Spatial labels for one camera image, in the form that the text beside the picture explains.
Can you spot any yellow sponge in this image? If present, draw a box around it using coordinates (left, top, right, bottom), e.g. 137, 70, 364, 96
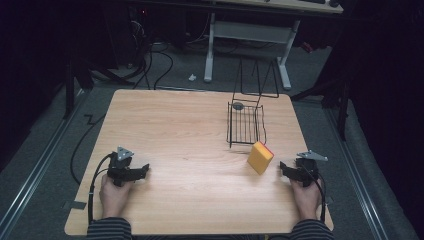
246, 140, 275, 176

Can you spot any bundle of black cables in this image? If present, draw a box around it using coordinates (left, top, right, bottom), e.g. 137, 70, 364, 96
123, 13, 175, 91

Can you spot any person's left hand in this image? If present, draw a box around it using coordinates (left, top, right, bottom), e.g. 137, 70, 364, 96
99, 173, 135, 220

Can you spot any black floor cable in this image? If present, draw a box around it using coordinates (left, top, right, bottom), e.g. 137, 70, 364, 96
69, 113, 107, 186

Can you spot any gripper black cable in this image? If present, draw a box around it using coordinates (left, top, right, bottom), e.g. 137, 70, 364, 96
298, 165, 327, 224
87, 152, 115, 226

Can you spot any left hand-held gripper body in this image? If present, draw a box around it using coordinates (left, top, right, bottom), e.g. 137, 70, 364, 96
106, 145, 141, 188

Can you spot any person's right hand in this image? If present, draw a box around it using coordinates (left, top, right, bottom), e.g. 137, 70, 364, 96
290, 178, 323, 222

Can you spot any white-legged desk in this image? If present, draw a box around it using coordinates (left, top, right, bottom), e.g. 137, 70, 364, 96
203, 0, 344, 91

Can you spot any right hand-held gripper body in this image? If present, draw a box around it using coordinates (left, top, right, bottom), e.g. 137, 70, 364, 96
283, 149, 329, 188

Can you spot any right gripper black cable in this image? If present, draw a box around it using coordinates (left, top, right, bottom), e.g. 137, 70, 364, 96
298, 165, 327, 224

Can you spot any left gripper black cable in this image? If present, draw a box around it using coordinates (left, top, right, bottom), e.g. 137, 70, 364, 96
87, 152, 115, 226

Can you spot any black metal stand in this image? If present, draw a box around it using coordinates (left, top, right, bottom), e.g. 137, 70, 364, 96
62, 49, 136, 120
290, 79, 351, 142

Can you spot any black wire rack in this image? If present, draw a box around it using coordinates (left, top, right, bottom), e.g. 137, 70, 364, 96
226, 57, 280, 149

